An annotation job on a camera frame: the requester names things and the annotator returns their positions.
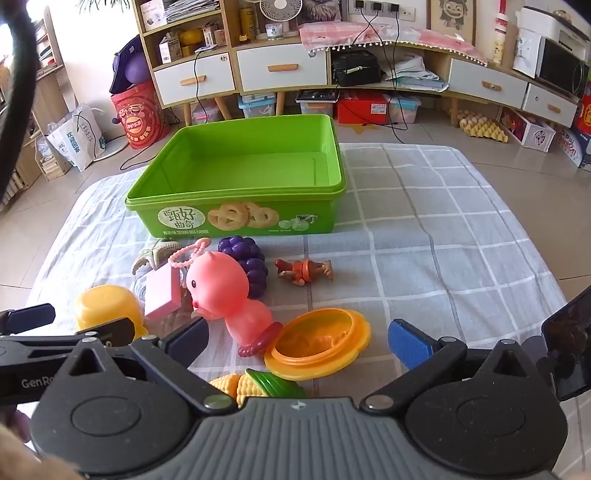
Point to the clear bin dark lid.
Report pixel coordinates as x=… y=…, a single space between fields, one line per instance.
x=318 y=104

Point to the white cartoon print box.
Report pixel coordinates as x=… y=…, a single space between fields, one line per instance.
x=531 y=131

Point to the white printer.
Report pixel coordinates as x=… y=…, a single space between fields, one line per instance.
x=554 y=23

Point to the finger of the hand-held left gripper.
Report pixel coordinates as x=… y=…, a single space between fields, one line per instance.
x=111 y=330
x=27 y=318

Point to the white wall sockets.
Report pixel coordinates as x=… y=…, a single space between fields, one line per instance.
x=383 y=8

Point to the blue and white carton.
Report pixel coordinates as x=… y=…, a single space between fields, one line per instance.
x=575 y=147

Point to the pink cloth with pompoms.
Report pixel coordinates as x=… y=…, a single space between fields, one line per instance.
x=392 y=37

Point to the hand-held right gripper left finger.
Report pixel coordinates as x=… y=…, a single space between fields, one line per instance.
x=191 y=339

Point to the black microwave oven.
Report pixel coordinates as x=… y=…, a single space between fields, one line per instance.
x=561 y=69

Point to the pink rubber duck toy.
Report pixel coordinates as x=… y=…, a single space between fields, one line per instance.
x=217 y=286

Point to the black smartphone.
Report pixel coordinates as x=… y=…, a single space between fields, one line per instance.
x=570 y=341

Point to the small cardboard box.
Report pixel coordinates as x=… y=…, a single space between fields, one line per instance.
x=170 y=50

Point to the red printed bucket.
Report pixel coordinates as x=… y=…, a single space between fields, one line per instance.
x=138 y=120

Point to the clear storage bin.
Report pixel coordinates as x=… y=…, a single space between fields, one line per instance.
x=404 y=110

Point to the framed cat picture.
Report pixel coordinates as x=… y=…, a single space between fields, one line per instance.
x=323 y=9

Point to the orange toy banana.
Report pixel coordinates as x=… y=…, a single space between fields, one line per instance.
x=295 y=364

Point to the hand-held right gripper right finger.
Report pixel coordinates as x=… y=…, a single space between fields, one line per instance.
x=408 y=344

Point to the tall red carton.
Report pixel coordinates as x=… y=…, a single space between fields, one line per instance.
x=584 y=110

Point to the yellow bottle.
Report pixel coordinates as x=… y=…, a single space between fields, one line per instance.
x=248 y=23

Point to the small orange monkey figurine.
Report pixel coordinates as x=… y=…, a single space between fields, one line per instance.
x=302 y=270

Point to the clear bin pink contents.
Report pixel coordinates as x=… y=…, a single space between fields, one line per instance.
x=205 y=113

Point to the pink rectangular block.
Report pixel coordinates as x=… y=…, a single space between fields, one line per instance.
x=161 y=295

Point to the clear bin blue lid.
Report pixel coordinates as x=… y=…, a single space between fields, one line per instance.
x=256 y=106

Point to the purple toy grapes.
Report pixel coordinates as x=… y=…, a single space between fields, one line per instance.
x=240 y=247

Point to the red cardboard box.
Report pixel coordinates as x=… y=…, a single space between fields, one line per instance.
x=362 y=108

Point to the yellow toy pot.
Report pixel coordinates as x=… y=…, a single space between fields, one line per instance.
x=106 y=302

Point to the purple plush toy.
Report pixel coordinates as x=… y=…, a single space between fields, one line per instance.
x=131 y=64

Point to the person's left forearm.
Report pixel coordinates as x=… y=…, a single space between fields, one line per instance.
x=27 y=457

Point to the light wooden bookshelf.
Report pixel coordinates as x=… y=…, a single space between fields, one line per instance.
x=46 y=92

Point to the beige starfish toy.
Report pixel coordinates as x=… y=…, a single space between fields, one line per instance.
x=154 y=256

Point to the framed cartoon girl picture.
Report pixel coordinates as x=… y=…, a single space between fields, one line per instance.
x=450 y=18

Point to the toy corn cob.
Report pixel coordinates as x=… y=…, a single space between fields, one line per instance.
x=258 y=387

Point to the folded light blue cloths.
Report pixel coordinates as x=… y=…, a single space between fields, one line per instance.
x=415 y=74

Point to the green potted plant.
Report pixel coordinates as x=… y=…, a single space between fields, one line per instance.
x=101 y=4

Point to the black bag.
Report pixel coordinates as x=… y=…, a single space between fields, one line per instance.
x=355 y=69

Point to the stack of papers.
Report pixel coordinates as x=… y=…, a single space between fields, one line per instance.
x=191 y=10

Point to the small white desk fan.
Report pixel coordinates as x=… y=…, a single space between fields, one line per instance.
x=279 y=9

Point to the white shopping bag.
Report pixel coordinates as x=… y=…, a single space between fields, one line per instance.
x=76 y=138

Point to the green plastic cookie box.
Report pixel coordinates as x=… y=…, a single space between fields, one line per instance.
x=184 y=219

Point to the wooden cabinet unit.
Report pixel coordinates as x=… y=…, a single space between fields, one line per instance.
x=226 y=18

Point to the white product box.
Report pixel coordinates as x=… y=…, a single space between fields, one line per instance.
x=152 y=16

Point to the white and red bottle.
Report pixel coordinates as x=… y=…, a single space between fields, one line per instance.
x=499 y=37

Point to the yellow egg tray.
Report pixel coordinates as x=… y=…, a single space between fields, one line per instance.
x=482 y=127

